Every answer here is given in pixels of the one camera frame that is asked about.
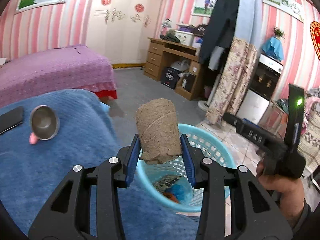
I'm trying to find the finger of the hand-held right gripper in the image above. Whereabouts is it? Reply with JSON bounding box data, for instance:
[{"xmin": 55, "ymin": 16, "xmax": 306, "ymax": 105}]
[
  {"xmin": 222, "ymin": 112, "xmax": 269, "ymax": 147},
  {"xmin": 241, "ymin": 118, "xmax": 278, "ymax": 137}
]

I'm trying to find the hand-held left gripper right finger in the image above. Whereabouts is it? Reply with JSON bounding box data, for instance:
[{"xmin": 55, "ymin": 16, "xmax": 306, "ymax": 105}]
[{"xmin": 180, "ymin": 134, "xmax": 293, "ymax": 240}]

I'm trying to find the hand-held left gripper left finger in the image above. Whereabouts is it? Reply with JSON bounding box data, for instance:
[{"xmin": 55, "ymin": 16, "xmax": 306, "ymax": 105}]
[{"xmin": 27, "ymin": 134, "xmax": 142, "ymax": 240}]

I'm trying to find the printed snack packet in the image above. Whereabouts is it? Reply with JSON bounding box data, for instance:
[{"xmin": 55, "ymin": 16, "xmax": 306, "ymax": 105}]
[{"xmin": 152, "ymin": 174, "xmax": 187, "ymax": 188}]

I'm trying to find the light blue plastic basket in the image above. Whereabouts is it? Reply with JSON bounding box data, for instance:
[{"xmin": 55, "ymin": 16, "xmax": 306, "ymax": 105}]
[{"xmin": 135, "ymin": 123, "xmax": 237, "ymax": 213}]

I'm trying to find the person's right forearm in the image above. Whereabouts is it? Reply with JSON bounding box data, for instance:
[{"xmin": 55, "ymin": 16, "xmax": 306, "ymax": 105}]
[{"xmin": 291, "ymin": 197, "xmax": 317, "ymax": 237}]

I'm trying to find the person's right hand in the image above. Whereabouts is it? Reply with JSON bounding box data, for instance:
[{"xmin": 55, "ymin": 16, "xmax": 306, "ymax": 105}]
[{"xmin": 256, "ymin": 159, "xmax": 306, "ymax": 228}]

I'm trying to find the black white water dispenser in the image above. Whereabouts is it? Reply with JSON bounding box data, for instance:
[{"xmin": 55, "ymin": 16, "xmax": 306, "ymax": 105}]
[{"xmin": 236, "ymin": 54, "xmax": 284, "ymax": 125}]

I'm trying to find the floral cloth cover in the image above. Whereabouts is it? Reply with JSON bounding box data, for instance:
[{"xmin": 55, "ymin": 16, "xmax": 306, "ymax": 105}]
[{"xmin": 205, "ymin": 37, "xmax": 258, "ymax": 125}]

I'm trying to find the white fan stand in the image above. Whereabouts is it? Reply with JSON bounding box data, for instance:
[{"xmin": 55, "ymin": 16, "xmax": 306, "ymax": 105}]
[{"xmin": 197, "ymin": 52, "xmax": 223, "ymax": 110}]

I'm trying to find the grey hanging garment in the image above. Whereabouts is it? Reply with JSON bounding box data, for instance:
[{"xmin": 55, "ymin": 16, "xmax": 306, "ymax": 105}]
[{"xmin": 209, "ymin": 46, "xmax": 223, "ymax": 70}]

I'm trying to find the blue cloth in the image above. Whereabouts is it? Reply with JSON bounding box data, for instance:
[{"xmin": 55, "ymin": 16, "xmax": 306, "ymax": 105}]
[{"xmin": 261, "ymin": 37, "xmax": 284, "ymax": 60}]

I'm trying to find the black cardboard box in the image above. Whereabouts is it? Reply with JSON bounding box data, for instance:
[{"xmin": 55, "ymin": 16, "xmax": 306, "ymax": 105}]
[{"xmin": 160, "ymin": 66, "xmax": 182, "ymax": 89}]

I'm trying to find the white appliance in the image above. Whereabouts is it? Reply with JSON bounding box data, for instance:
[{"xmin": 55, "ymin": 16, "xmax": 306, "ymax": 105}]
[{"xmin": 170, "ymin": 59, "xmax": 189, "ymax": 72}]

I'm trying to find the pink steel-lined mug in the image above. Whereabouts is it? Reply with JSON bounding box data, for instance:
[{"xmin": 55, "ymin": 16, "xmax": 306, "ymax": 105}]
[{"xmin": 29, "ymin": 105, "xmax": 60, "ymax": 145}]

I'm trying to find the small green plant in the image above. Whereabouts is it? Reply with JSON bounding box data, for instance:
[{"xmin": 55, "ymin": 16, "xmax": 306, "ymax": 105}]
[{"xmin": 272, "ymin": 26, "xmax": 285, "ymax": 40}]

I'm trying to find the blue fleece blanket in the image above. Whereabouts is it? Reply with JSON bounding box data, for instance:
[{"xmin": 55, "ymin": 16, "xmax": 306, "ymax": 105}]
[{"xmin": 0, "ymin": 89, "xmax": 202, "ymax": 240}]

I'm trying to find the dark hanging jacket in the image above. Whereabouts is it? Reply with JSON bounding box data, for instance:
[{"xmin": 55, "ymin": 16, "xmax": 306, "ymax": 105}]
[{"xmin": 199, "ymin": 0, "xmax": 240, "ymax": 63}]

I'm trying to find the wooden desk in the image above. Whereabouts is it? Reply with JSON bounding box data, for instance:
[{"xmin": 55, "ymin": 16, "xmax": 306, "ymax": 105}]
[{"xmin": 144, "ymin": 37, "xmax": 208, "ymax": 101}]

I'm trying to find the black bag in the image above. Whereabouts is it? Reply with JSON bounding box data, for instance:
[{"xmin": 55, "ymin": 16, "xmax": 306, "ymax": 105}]
[{"xmin": 194, "ymin": 24, "xmax": 208, "ymax": 37}]

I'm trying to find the white storage box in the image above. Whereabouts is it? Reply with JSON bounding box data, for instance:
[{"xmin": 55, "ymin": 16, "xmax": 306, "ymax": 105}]
[{"xmin": 174, "ymin": 29, "xmax": 194, "ymax": 46}]

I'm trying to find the light blue panel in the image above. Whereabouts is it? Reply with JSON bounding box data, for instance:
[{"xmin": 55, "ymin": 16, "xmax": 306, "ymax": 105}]
[{"xmin": 235, "ymin": 0, "xmax": 263, "ymax": 45}]

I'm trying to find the white wardrobe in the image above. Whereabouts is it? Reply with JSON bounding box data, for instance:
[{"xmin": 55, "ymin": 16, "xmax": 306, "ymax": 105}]
[{"xmin": 85, "ymin": 0, "xmax": 163, "ymax": 67}]

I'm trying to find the dark clothes pile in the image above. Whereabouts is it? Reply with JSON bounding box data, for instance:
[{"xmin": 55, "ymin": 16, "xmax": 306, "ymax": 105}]
[{"xmin": 160, "ymin": 34, "xmax": 180, "ymax": 43}]

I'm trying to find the bed with purple bedspread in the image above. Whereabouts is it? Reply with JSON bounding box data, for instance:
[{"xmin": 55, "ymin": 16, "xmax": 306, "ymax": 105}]
[{"xmin": 0, "ymin": 44, "xmax": 118, "ymax": 108}]

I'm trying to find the black smartphone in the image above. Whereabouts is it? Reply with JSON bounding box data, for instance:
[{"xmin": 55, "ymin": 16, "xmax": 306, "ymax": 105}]
[{"xmin": 0, "ymin": 106, "xmax": 25, "ymax": 135}]

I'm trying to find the couple photo poster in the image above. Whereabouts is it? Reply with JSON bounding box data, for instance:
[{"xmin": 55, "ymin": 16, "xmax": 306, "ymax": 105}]
[{"xmin": 191, "ymin": 0, "xmax": 225, "ymax": 18}]

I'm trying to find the desk lamp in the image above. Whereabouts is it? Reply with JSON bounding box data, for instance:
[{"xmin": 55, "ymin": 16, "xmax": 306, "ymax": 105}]
[{"xmin": 160, "ymin": 19, "xmax": 172, "ymax": 38}]

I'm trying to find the red heart wall decoration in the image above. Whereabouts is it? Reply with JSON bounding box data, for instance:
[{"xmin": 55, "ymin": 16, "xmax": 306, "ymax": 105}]
[{"xmin": 310, "ymin": 21, "xmax": 320, "ymax": 60}]

